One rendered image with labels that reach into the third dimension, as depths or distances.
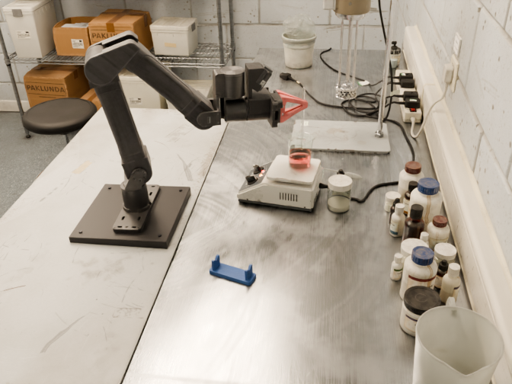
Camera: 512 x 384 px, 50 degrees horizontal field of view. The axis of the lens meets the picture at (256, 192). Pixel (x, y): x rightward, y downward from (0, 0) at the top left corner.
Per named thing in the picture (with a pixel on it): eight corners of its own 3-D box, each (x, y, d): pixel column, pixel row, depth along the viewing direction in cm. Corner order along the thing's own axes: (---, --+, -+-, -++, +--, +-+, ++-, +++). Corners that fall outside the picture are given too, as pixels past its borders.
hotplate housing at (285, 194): (236, 203, 143) (235, 176, 139) (251, 177, 154) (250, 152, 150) (321, 215, 138) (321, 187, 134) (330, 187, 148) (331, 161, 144)
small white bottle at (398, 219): (398, 228, 132) (402, 200, 128) (404, 235, 130) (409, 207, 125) (386, 231, 131) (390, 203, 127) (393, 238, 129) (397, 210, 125)
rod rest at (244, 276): (208, 273, 120) (207, 260, 118) (216, 264, 123) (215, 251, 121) (249, 286, 116) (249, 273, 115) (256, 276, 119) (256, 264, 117)
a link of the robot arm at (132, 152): (153, 167, 137) (109, 41, 119) (155, 180, 132) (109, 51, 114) (129, 174, 137) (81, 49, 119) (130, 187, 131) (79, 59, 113)
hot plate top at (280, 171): (265, 179, 138) (264, 176, 137) (276, 157, 147) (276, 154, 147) (312, 185, 135) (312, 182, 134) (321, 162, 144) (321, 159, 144)
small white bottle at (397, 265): (387, 276, 118) (390, 254, 115) (396, 273, 119) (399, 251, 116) (394, 283, 116) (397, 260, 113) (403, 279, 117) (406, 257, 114)
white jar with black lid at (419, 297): (397, 312, 109) (401, 284, 105) (432, 313, 109) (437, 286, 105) (401, 337, 103) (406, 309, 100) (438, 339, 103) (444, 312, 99)
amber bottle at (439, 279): (433, 280, 117) (439, 254, 113) (446, 283, 116) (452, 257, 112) (431, 288, 114) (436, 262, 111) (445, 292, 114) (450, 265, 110)
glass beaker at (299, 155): (285, 171, 140) (285, 142, 135) (289, 159, 145) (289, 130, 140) (312, 174, 138) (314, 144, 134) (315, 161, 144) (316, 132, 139)
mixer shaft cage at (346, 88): (334, 99, 163) (338, 14, 150) (334, 91, 169) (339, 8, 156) (357, 100, 162) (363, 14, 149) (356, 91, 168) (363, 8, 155)
